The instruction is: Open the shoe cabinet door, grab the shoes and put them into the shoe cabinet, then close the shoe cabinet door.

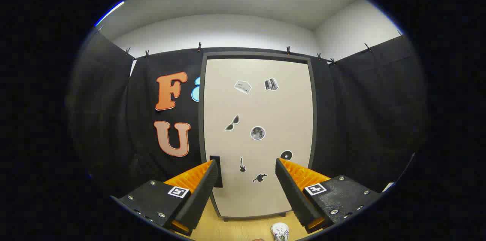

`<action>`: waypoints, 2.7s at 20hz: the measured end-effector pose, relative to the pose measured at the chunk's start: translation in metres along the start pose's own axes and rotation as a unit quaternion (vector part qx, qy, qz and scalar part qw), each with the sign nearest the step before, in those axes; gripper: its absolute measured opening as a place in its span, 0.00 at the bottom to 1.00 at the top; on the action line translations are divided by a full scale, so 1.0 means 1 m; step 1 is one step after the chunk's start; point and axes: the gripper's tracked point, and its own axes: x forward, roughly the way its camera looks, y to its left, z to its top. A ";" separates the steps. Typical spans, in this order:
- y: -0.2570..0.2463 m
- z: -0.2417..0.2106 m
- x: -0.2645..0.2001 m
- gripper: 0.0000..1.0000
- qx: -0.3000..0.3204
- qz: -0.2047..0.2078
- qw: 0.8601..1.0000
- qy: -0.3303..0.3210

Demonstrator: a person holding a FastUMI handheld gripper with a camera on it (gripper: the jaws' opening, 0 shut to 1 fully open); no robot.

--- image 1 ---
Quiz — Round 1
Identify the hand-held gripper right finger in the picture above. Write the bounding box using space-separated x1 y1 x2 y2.
275 158 381 234

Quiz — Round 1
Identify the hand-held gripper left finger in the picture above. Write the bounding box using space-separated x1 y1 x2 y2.
110 159 219 236

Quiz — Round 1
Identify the white striped shoe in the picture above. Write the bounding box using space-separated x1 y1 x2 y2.
270 223 290 241

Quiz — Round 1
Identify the grey shoe cabinet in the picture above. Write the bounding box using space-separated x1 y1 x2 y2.
198 51 318 222

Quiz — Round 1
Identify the beige shoe cabinet door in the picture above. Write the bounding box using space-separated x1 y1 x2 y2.
204 58 314 218

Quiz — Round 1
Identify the black backdrop cloth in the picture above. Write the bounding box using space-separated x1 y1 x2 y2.
66 30 428 196

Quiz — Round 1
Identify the row of black cloth clips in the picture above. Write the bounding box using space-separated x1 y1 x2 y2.
97 25 403 65

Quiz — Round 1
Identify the ceiling light panel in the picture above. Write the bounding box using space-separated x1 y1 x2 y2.
95 1 125 26

